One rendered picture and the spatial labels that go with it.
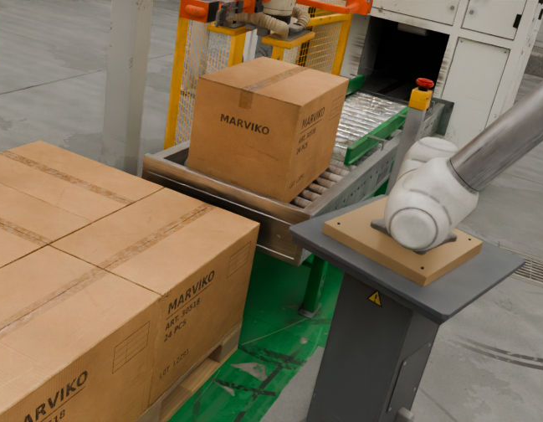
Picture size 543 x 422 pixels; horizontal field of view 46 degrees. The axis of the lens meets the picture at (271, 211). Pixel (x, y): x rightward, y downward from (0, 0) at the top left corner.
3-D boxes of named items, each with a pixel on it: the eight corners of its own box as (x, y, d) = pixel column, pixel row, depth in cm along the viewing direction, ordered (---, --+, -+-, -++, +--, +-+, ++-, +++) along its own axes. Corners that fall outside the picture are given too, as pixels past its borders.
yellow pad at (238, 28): (240, 20, 241) (242, 7, 239) (265, 26, 240) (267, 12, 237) (206, 30, 211) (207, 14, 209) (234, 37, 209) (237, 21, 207)
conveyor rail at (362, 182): (429, 129, 430) (437, 102, 423) (437, 131, 429) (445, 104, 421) (289, 258, 234) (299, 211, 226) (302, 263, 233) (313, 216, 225)
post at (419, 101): (358, 299, 296) (416, 86, 255) (371, 304, 294) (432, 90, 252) (353, 305, 290) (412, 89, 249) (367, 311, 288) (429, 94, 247)
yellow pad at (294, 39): (288, 31, 238) (290, 18, 236) (314, 38, 236) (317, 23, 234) (260, 43, 208) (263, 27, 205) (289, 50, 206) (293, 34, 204)
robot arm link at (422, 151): (450, 212, 182) (473, 139, 173) (444, 239, 167) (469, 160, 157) (394, 196, 186) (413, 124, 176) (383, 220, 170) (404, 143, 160)
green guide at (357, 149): (423, 104, 427) (427, 91, 423) (438, 108, 424) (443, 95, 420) (342, 164, 291) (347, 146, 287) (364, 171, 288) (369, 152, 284)
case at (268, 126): (248, 141, 298) (263, 55, 282) (329, 167, 287) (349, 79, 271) (184, 178, 246) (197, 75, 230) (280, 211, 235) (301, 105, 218)
